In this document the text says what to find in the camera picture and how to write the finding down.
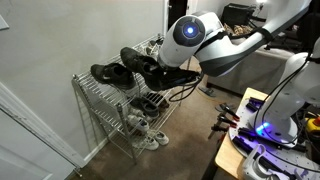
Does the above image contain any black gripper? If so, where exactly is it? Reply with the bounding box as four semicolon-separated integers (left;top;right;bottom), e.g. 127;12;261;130
145;68;201;92

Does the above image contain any black Nike shoe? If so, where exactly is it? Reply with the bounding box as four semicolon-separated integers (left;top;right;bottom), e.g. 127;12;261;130
119;46;164;88
90;63;137;91

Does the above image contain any black white-striped shoe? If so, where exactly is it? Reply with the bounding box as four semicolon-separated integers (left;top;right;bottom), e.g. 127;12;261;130
143;91;166;104

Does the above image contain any brown leather shoe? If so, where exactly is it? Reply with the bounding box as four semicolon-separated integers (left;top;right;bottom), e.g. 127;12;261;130
156;99;171;113

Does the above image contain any dark grey slip-on shoe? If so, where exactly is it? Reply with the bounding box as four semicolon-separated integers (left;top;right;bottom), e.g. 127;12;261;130
129;97;160;118

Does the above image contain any white shoe blue lining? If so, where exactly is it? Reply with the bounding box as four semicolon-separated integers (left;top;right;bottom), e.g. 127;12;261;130
128;114;150;133

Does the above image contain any white Nike sneaker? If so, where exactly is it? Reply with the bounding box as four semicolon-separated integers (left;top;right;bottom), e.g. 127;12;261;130
141;41;162;61

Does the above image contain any grey Nike slide sandal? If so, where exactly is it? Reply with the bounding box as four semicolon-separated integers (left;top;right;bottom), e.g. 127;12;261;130
214;103;229;114
198;85;217;98

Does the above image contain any worn white lace sneaker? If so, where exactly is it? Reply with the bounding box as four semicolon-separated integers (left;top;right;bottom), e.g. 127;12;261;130
148;129;170;147
131;134;160;152

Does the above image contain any leopard pattern cushion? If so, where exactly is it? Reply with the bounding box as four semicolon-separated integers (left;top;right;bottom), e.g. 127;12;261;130
223;23;254;37

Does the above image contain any black bar clamp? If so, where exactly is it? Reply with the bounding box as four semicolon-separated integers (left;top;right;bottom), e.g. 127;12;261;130
237;127;264;141
231;135;258;156
245;96;266;113
258;156;298;180

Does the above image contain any wooden table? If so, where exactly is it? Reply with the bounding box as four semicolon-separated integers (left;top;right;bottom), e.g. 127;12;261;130
214;87;320;180

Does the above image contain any grey sofa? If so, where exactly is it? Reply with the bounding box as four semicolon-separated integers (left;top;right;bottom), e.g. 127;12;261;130
206;46;301;97

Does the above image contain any black box case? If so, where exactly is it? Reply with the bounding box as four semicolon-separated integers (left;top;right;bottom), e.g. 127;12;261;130
221;2;258;26

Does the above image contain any white door casing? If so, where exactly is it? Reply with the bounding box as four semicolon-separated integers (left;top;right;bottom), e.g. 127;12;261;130
0;81;88;169

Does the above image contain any white panel door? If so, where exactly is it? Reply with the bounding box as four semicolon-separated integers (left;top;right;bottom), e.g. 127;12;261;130
0;109;78;180

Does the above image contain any yellow red emergency stop button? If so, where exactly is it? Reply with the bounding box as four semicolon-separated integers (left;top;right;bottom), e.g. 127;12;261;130
304;114;320;136

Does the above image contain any black chair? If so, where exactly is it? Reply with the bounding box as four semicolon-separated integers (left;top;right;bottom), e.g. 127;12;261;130
299;12;320;51

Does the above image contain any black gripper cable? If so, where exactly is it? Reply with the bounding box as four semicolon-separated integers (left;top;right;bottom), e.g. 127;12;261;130
168;71;204;103

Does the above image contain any silver wire shoe rack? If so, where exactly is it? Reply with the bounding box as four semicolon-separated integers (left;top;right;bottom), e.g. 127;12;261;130
71;33;194;165

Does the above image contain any yellow extension cable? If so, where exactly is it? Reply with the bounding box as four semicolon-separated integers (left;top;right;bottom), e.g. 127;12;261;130
199;89;241;104

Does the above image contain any black red-handled clamp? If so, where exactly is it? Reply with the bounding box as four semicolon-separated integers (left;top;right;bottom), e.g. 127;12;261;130
208;123;231;140
216;113;238;129
218;102;241;123

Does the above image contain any round white robot base plate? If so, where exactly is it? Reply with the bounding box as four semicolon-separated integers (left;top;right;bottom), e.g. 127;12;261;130
228;96;320;180

